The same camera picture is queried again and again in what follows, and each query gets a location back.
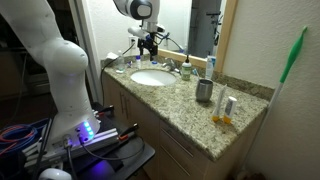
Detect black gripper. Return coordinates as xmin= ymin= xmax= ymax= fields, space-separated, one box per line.
xmin=137 ymin=37 xmax=159 ymax=62

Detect chrome sink tap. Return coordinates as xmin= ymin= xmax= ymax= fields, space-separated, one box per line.
xmin=162 ymin=57 xmax=181 ymax=74

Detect small white bottle blue cap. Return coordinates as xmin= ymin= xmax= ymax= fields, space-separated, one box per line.
xmin=134 ymin=55 xmax=142 ymax=70

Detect white oval sink basin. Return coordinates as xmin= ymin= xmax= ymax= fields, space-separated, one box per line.
xmin=130 ymin=68 xmax=177 ymax=87

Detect clear plastic water bottle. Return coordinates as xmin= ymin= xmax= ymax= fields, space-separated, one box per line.
xmin=115 ymin=49 xmax=126 ymax=73

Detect white paper cards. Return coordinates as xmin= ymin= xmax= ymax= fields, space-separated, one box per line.
xmin=105 ymin=52 xmax=120 ymax=61

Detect green soap pump bottle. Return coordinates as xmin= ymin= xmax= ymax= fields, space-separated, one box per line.
xmin=181 ymin=54 xmax=193 ymax=82

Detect blue toothbrush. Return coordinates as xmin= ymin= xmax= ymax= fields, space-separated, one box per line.
xmin=192 ymin=68 xmax=201 ymax=81

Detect white blue toothpaste tube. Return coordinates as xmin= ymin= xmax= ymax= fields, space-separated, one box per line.
xmin=205 ymin=55 xmax=217 ymax=80

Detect steel cup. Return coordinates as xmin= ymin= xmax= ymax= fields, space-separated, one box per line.
xmin=195 ymin=78 xmax=214 ymax=103

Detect black orange clamp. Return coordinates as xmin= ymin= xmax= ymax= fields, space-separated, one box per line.
xmin=94 ymin=104 xmax=116 ymax=118
xmin=117 ymin=122 xmax=140 ymax=141

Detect beige vanity cabinet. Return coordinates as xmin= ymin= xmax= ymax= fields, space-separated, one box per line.
xmin=101 ymin=71 xmax=268 ymax=180

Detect wooden framed mirror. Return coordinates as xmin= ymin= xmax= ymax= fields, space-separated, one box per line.
xmin=146 ymin=0 xmax=239 ymax=73

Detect tall white tube orange cap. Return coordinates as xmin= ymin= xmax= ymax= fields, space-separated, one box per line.
xmin=211 ymin=84 xmax=228 ymax=123

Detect short white tube orange cap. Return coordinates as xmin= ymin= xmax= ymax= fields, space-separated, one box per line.
xmin=222 ymin=96 xmax=238 ymax=125

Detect black robot cart platform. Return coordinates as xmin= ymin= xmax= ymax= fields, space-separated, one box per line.
xmin=19 ymin=101 xmax=156 ymax=180

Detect white wall outlet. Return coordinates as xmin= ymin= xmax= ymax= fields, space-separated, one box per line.
xmin=128 ymin=35 xmax=138 ymax=50

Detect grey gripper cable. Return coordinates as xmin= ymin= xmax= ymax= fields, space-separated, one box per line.
xmin=156 ymin=32 xmax=185 ymax=52

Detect black power cable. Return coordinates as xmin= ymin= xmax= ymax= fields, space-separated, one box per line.
xmin=99 ymin=40 xmax=137 ymax=108

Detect white door frame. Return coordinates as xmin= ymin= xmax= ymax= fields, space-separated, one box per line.
xmin=68 ymin=0 xmax=105 ymax=105

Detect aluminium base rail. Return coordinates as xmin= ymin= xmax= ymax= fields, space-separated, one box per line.
xmin=23 ymin=127 xmax=120 ymax=168

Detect black base cable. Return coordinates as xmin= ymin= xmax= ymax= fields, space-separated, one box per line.
xmin=77 ymin=134 xmax=146 ymax=162

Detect green handled broom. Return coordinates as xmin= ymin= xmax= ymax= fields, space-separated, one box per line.
xmin=238 ymin=25 xmax=309 ymax=176

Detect blue orange cable bundle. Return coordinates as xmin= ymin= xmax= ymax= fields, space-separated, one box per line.
xmin=0 ymin=117 xmax=51 ymax=158

